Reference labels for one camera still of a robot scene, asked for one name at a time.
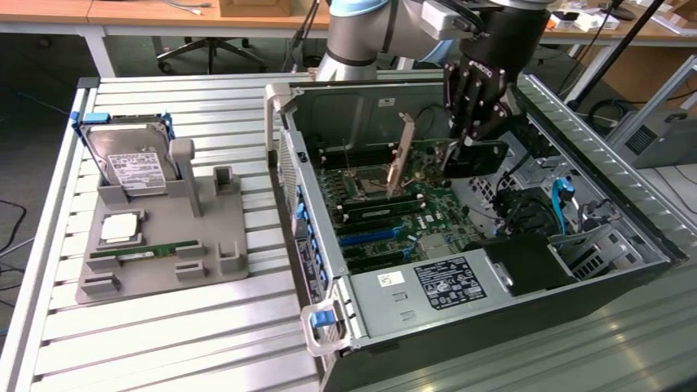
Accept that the metal disk bay cage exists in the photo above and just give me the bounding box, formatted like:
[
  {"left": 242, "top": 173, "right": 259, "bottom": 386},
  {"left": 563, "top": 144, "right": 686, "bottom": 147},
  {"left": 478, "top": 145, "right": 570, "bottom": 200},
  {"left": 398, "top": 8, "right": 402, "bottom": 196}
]
[{"left": 454, "top": 122, "right": 572, "bottom": 193}]

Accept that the silver chipset heatsink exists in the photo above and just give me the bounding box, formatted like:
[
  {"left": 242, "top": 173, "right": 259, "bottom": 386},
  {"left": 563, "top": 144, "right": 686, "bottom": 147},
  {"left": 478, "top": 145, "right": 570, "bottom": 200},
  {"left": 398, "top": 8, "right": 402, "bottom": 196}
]
[{"left": 423, "top": 235, "right": 464, "bottom": 259}]

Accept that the black RAM stick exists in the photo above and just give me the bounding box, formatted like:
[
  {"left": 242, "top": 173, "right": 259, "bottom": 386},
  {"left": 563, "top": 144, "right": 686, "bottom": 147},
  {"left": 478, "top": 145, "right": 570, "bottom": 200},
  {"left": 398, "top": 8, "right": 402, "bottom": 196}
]
[{"left": 345, "top": 202, "right": 423, "bottom": 221}]

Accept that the green motherboard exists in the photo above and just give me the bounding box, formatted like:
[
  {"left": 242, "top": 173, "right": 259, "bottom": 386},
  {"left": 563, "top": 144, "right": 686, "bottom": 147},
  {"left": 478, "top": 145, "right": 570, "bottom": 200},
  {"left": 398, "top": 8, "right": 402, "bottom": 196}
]
[{"left": 314, "top": 142, "right": 479, "bottom": 274}]

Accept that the blue wire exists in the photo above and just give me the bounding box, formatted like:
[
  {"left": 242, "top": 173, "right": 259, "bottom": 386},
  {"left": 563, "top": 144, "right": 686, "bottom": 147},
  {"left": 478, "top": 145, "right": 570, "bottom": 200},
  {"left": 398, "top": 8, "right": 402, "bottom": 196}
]
[{"left": 548, "top": 177, "right": 575, "bottom": 238}]

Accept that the CPU socket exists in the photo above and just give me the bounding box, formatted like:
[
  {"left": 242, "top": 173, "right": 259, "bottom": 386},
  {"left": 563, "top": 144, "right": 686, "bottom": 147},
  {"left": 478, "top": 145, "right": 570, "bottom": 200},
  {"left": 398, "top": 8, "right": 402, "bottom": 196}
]
[{"left": 347, "top": 165, "right": 407, "bottom": 201}]

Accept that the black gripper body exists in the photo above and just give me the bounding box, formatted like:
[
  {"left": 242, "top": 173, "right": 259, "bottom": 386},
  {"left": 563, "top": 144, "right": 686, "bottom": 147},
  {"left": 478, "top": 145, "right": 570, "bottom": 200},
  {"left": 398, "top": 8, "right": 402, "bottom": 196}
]
[{"left": 456, "top": 8, "right": 550, "bottom": 138}]

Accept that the open black PC case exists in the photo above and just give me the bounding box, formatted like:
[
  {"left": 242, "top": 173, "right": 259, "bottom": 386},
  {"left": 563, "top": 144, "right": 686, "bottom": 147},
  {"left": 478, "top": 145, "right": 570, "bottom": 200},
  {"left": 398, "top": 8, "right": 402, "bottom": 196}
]
[{"left": 263, "top": 73, "right": 687, "bottom": 392}]

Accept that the wooden office desk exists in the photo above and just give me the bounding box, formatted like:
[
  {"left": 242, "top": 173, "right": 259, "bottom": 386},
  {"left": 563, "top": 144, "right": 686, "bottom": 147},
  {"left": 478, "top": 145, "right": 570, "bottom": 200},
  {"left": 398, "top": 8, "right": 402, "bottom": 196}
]
[
  {"left": 0, "top": 0, "right": 330, "bottom": 79},
  {"left": 535, "top": 0, "right": 697, "bottom": 103}
]

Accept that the brown cardboard box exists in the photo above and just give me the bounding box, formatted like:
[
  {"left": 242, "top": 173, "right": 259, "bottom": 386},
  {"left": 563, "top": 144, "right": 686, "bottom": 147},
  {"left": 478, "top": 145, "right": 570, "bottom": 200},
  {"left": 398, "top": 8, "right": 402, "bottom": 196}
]
[{"left": 217, "top": 0, "right": 289, "bottom": 18}]

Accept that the grey power supply unit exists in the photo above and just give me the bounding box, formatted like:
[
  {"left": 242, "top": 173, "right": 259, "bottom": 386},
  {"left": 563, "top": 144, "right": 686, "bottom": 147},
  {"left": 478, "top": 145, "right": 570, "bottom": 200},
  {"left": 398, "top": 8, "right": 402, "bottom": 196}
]
[{"left": 347, "top": 247, "right": 515, "bottom": 340}]

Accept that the black office chair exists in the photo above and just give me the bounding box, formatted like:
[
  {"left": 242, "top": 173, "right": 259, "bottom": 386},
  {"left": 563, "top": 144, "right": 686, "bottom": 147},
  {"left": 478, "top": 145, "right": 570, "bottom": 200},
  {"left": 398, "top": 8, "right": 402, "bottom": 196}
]
[{"left": 155, "top": 36, "right": 267, "bottom": 75}]

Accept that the silver CPU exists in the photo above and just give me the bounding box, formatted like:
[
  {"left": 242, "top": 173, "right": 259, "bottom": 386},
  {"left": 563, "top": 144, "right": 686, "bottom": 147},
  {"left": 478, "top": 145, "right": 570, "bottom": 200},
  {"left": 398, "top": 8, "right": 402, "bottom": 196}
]
[{"left": 99, "top": 214, "right": 139, "bottom": 245}]

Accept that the black stand pole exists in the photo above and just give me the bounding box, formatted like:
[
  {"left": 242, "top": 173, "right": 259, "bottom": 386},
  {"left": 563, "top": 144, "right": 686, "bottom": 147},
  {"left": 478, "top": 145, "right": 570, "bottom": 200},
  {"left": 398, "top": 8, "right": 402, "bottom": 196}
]
[{"left": 564, "top": 0, "right": 670, "bottom": 109}]

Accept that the green RAM stick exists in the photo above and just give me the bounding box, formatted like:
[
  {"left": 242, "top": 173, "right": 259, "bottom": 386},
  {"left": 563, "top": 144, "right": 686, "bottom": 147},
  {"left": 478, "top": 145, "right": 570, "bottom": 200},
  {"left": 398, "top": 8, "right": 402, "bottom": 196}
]
[{"left": 89, "top": 239, "right": 198, "bottom": 262}]

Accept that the thin metal locking lever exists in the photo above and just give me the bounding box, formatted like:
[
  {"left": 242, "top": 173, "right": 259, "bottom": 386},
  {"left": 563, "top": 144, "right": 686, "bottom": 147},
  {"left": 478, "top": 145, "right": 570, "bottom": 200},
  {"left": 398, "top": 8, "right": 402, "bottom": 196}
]
[{"left": 341, "top": 137, "right": 354, "bottom": 180}]

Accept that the blue disk caddy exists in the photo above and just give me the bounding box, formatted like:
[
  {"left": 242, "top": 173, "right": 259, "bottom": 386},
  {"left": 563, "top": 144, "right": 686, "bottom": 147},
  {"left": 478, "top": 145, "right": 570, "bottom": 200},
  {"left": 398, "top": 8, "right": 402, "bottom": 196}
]
[{"left": 69, "top": 110, "right": 174, "bottom": 180}]

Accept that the white box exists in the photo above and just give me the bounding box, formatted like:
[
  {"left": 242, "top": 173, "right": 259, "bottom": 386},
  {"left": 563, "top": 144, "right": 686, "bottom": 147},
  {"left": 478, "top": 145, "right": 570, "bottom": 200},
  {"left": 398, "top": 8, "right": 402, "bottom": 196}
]
[{"left": 548, "top": 10, "right": 619, "bottom": 33}]

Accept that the black monitor stand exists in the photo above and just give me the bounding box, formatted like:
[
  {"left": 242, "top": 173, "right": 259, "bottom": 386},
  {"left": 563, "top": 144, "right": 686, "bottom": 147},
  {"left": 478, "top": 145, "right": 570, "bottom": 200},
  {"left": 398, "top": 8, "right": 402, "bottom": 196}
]
[{"left": 598, "top": 0, "right": 636, "bottom": 21}]

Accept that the grey parts rack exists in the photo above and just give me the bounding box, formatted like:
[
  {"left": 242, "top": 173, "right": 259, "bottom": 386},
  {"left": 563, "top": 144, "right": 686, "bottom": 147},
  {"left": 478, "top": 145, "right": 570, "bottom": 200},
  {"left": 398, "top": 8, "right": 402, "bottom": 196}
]
[{"left": 74, "top": 138, "right": 250, "bottom": 305}]

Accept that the black wire bundle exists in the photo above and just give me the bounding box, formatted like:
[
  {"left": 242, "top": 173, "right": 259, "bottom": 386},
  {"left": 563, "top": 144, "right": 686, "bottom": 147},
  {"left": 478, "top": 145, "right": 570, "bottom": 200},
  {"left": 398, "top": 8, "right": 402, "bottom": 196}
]
[{"left": 491, "top": 191, "right": 562, "bottom": 238}]

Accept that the black expansion slot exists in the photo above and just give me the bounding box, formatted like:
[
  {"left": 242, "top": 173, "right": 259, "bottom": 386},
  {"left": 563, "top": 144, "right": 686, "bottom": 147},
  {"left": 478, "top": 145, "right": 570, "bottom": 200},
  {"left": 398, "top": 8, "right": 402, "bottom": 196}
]
[{"left": 346, "top": 255, "right": 412, "bottom": 275}]

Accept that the metal disk bay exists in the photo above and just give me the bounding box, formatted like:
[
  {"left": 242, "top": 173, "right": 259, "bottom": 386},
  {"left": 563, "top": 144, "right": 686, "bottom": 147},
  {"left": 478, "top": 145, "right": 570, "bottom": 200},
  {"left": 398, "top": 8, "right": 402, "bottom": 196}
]
[{"left": 546, "top": 224, "right": 643, "bottom": 283}]

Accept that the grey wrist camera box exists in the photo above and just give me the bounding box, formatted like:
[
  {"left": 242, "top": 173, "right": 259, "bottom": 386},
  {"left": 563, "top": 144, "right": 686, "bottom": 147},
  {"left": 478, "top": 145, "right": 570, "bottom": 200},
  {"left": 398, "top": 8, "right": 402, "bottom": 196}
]
[{"left": 420, "top": 0, "right": 480, "bottom": 41}]

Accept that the graphics card with black fan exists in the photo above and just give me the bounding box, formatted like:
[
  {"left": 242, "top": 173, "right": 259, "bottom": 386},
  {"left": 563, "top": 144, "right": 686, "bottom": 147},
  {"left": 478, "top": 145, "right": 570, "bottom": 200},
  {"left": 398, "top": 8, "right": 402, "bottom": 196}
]
[{"left": 384, "top": 111, "right": 511, "bottom": 200}]

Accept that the silver hard disk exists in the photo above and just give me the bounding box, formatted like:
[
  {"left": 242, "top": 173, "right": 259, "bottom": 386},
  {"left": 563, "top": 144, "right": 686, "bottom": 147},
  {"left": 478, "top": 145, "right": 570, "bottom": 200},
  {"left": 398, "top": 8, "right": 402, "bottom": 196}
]
[{"left": 79, "top": 122, "right": 181, "bottom": 198}]

